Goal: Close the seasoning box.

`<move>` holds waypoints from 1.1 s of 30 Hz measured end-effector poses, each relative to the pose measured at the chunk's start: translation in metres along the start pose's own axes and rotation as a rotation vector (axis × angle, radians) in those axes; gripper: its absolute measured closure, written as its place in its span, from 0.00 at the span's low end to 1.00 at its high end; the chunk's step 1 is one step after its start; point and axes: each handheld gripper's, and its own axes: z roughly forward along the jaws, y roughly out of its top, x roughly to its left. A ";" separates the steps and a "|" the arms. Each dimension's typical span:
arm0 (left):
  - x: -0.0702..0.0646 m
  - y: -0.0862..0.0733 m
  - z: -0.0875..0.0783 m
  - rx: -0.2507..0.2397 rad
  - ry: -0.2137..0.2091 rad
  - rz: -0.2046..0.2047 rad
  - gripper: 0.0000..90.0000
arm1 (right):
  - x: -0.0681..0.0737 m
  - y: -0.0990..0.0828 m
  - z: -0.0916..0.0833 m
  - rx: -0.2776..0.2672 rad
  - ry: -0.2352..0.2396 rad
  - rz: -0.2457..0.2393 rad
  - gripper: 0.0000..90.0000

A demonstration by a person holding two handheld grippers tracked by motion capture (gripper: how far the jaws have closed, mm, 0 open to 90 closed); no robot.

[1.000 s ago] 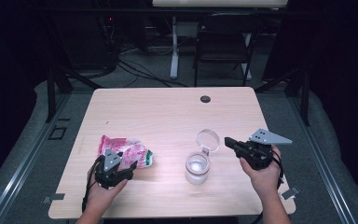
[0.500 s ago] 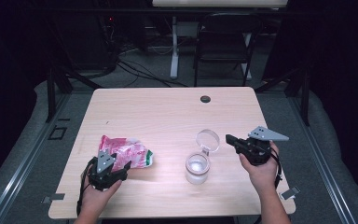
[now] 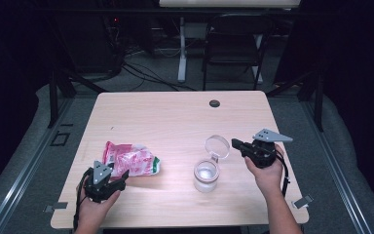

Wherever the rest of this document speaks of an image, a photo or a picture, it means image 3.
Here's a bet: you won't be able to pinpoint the grey tape piece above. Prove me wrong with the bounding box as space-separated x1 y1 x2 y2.
43 201 69 214
291 194 315 210

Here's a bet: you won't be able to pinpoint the left hand-held gripper cable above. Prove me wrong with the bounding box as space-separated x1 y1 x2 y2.
72 168 94 232

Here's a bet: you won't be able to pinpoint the black metal frame stand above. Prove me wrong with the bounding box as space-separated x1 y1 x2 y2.
266 68 325 133
48 68 109 129

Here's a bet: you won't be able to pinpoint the black folding chair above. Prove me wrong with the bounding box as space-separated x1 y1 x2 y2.
202 13 277 92

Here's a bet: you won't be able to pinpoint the pink and white plastic bag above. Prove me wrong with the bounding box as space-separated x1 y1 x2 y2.
102 140 162 178

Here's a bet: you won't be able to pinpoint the aluminium floor rail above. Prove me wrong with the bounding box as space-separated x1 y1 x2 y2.
0 97 75 234
300 97 374 234

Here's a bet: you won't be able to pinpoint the white desk with legs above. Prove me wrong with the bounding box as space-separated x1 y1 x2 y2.
158 0 301 85

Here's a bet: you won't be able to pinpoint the person's right hand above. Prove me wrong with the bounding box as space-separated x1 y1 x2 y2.
243 144 285 198

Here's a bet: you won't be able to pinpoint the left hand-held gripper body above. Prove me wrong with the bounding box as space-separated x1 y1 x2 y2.
84 160 127 203

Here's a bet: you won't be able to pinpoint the right hand-held gripper cable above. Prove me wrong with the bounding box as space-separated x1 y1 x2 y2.
275 150 291 198

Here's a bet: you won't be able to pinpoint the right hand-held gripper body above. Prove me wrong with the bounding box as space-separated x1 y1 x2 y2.
244 128 293 169

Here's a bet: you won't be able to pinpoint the black equipment cabinet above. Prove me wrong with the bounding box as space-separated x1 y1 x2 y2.
53 13 124 75

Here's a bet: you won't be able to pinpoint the person's left hand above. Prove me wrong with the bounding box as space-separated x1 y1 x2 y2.
77 184 122 228

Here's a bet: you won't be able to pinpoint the hand-held gripper cable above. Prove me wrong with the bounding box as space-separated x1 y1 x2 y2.
275 150 291 198
72 168 94 232

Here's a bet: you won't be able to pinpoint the black floor cables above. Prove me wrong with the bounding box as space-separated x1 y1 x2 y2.
122 60 197 93

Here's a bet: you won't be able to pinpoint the clear jar with flip lid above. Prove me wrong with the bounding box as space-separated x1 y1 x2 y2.
193 135 231 194

